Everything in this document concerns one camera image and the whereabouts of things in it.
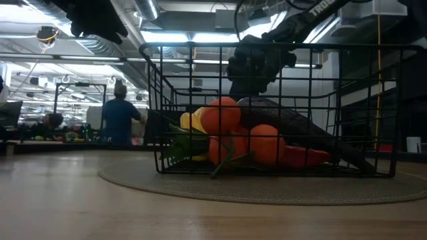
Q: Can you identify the black wire basket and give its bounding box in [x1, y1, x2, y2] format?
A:
[139, 41, 424, 179]

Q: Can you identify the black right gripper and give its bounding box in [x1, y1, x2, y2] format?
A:
[226, 33, 297, 98]

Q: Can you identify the dark monitor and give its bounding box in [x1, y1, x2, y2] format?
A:
[0, 100, 23, 127]

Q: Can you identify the person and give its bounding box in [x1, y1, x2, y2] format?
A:
[39, 112, 65, 134]
[101, 79, 147, 146]

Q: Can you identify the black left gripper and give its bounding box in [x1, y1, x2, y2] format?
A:
[51, 0, 129, 46]

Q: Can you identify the orange fruit cluster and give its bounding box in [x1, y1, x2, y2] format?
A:
[199, 96, 242, 136]

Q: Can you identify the silver ventilation duct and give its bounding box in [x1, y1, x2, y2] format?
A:
[133, 0, 161, 21]

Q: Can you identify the red pepper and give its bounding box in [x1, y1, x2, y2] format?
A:
[282, 145, 332, 167]

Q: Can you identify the green tangerine stem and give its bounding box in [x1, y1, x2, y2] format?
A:
[209, 133, 258, 179]

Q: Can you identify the black metal gantry frame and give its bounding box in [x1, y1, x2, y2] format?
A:
[51, 82, 107, 141]

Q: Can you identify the yellow bell pepper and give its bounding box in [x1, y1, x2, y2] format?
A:
[179, 107, 207, 134]

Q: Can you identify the dark purple eggplant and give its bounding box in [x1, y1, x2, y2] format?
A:
[237, 96, 376, 175]

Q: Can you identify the black yellow cable reel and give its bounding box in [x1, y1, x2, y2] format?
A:
[35, 25, 60, 44]

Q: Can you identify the round grey placemat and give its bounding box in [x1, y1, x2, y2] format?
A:
[97, 156, 427, 206]

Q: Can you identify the green cucumber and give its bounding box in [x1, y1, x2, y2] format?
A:
[161, 123, 211, 164]

